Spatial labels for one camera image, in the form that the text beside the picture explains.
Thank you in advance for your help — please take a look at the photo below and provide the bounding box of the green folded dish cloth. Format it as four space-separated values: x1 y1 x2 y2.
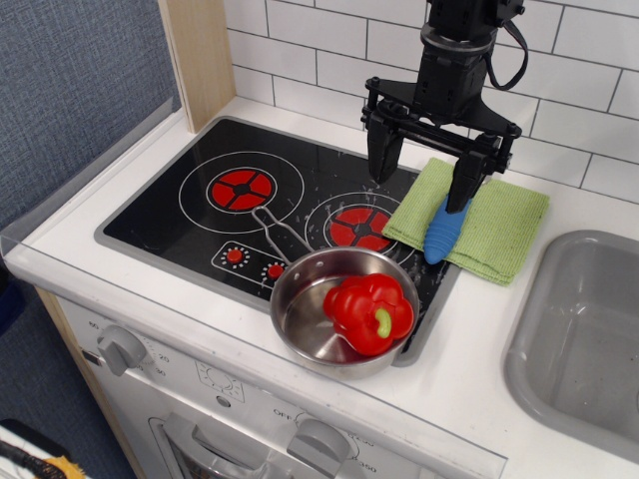
382 158 549 286

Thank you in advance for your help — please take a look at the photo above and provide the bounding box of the grey sink basin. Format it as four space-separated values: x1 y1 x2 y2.
505 231 638 462

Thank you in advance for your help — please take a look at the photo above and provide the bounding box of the white toy oven front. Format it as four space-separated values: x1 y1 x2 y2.
60 300 506 478

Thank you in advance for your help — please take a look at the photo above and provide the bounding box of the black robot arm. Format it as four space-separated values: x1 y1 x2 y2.
361 1 527 214

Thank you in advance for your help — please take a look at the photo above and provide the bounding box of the black toy stove top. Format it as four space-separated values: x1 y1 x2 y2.
96 119 457 367

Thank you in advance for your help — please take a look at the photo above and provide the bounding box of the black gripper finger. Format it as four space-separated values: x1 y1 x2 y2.
445 133 500 214
366 105 403 184

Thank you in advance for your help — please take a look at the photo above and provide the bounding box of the grey right oven knob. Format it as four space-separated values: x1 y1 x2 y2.
287 419 351 478

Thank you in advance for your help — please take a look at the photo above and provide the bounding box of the yellow black object bottom left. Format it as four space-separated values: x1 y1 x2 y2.
1 441 86 479

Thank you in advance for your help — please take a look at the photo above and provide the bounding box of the red toy bell pepper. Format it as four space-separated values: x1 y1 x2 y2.
322 273 414 356

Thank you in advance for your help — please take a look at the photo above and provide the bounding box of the grey oven knob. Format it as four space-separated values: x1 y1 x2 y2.
97 325 147 376
287 419 351 478

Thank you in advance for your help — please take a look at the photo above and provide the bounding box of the small steel saucepan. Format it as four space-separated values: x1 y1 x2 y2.
251 205 421 381

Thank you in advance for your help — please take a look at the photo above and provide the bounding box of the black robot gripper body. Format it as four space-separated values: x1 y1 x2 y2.
364 43 522 173

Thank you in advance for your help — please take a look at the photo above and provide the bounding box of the grey left oven knob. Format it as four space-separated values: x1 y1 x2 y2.
97 325 147 376

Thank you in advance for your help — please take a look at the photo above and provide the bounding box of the blue handled metal spoon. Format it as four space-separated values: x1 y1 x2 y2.
423 197 471 264

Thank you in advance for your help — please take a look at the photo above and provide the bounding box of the light wooden side post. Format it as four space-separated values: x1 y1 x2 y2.
158 0 236 134

